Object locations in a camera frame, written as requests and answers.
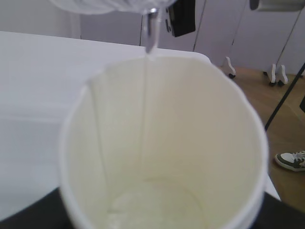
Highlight white paper cup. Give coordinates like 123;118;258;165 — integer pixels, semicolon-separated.
58;56;268;229

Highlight black tripod leg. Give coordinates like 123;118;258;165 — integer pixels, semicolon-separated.
264;63;305;131

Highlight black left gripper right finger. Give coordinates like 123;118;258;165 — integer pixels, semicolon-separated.
259;192;305;229

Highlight white and olive sneaker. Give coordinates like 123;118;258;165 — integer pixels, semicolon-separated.
274;150;305;172

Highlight white partition foot pair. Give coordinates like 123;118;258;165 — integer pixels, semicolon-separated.
267;63;288;86

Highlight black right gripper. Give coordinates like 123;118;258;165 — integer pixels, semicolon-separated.
165;0;196;37

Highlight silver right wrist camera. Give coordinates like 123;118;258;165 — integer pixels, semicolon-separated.
249;0;305;12

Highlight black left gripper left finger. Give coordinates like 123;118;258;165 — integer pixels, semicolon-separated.
0;188;71;229

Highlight clear plastic water bottle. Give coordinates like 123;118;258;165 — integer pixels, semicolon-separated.
51;0;175;54

